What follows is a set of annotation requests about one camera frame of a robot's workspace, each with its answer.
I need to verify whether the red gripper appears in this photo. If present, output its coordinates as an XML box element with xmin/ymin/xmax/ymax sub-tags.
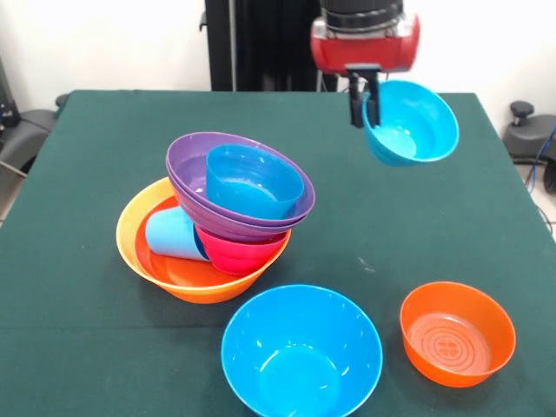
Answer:
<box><xmin>309</xmin><ymin>14</ymin><xmax>421</xmax><ymax>129</ymax></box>

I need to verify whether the cyan ribbed bowl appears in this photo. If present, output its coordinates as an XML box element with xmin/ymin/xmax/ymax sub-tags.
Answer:
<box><xmin>361</xmin><ymin>80</ymin><xmax>460</xmax><ymax>169</ymax></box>

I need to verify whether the blue bowl with ring pattern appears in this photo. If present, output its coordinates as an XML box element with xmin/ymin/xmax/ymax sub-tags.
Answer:
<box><xmin>205</xmin><ymin>143</ymin><xmax>306</xmax><ymax>221</ymax></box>

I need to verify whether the purple bowl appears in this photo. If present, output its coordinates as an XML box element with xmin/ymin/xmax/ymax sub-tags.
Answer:
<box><xmin>166</xmin><ymin>132</ymin><xmax>316</xmax><ymax>230</ymax></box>
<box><xmin>167</xmin><ymin>164</ymin><xmax>314</xmax><ymax>244</ymax></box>

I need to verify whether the magenta bowl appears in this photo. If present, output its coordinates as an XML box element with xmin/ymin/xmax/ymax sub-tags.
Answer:
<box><xmin>196</xmin><ymin>225</ymin><xmax>291</xmax><ymax>278</ymax></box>

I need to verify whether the blue cup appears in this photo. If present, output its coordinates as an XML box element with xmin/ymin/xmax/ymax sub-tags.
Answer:
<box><xmin>144</xmin><ymin>206</ymin><xmax>213</xmax><ymax>262</ymax></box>

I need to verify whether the orange bowl with ring pattern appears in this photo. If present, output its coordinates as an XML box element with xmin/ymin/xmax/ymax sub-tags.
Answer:
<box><xmin>399</xmin><ymin>281</ymin><xmax>517</xmax><ymax>388</ymax></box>

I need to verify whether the large orange bowl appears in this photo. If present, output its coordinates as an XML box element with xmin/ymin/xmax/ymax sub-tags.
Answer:
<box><xmin>116</xmin><ymin>175</ymin><xmax>291</xmax><ymax>305</ymax></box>

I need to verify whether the large blue bowl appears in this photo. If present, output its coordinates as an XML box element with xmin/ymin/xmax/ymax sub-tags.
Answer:
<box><xmin>220</xmin><ymin>284</ymin><xmax>384</xmax><ymax>417</ymax></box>

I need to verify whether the dark green tablecloth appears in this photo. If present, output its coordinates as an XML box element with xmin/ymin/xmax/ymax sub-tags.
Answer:
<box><xmin>0</xmin><ymin>89</ymin><xmax>556</xmax><ymax>417</ymax></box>

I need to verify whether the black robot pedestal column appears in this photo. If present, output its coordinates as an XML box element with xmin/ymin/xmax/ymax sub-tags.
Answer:
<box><xmin>200</xmin><ymin>0</ymin><xmax>351</xmax><ymax>92</ymax></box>

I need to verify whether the dark grey pedestal foot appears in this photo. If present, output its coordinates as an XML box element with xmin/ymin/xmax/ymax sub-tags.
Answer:
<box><xmin>0</xmin><ymin>93</ymin><xmax>70</xmax><ymax>175</ymax></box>
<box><xmin>502</xmin><ymin>100</ymin><xmax>556</xmax><ymax>161</ymax></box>

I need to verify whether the blue cable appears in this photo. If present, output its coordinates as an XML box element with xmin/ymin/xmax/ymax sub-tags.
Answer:
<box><xmin>525</xmin><ymin>125</ymin><xmax>556</xmax><ymax>192</ymax></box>

